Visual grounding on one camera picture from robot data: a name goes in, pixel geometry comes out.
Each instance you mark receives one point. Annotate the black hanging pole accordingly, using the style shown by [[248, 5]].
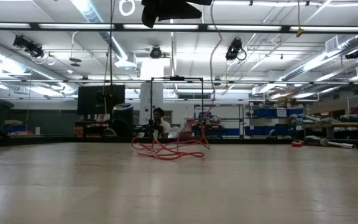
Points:
[[111, 46]]

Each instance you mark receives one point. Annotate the black ceiling camera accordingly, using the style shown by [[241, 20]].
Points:
[[352, 55], [233, 49], [33, 49], [155, 52]]

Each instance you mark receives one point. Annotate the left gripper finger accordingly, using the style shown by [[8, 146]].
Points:
[[179, 7], [179, 15]]

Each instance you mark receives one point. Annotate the shelf rack with blue bins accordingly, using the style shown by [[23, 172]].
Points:
[[272, 112]]

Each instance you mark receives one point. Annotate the black camera stand frame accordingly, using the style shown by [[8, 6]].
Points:
[[176, 78]]

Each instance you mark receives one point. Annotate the black table frame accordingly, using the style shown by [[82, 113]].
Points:
[[57, 140]]

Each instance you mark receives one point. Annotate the yellow hanging plug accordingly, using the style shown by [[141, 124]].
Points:
[[300, 31]]

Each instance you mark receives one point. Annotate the black overhead beam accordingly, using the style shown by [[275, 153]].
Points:
[[34, 26]]

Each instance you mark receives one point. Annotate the wooden workbench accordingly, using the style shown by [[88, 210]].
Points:
[[337, 125]]

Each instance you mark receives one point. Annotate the black monitor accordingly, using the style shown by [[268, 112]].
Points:
[[92, 99]]

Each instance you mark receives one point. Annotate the person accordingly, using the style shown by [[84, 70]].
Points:
[[158, 115]]

